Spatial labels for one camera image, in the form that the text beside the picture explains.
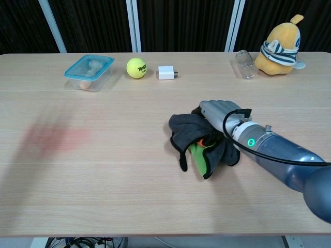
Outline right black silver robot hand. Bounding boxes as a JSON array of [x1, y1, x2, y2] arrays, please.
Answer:
[[199, 100, 249, 136]]

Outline dark grey cleaning cloth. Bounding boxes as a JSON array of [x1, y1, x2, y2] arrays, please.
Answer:
[[168, 107, 242, 180]]

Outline clear plastic jar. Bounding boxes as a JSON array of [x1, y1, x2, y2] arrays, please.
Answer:
[[234, 50, 259, 81]]

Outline white power adapter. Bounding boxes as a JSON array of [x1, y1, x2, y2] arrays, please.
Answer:
[[157, 66, 179, 81]]

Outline yellow plush toy striped scarf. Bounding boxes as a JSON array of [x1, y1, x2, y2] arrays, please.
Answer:
[[254, 14, 307, 76]]

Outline yellow tennis ball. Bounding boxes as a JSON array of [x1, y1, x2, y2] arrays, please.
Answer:
[[126, 57, 148, 79]]

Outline clear container with blue lid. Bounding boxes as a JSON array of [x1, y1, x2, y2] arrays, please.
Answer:
[[64, 54, 115, 92]]

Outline beige toy inside container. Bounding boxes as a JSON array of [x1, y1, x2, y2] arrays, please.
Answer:
[[79, 59, 102, 90]]

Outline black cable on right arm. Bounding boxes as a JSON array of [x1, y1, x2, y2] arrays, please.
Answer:
[[222, 108, 331, 166]]

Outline white aluminium partition post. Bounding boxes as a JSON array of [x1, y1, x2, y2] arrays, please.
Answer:
[[125, 0, 143, 53], [224, 0, 246, 53], [38, 0, 68, 54]]

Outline tangled floor cables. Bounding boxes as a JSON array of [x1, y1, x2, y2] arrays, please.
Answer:
[[46, 236, 128, 248]]

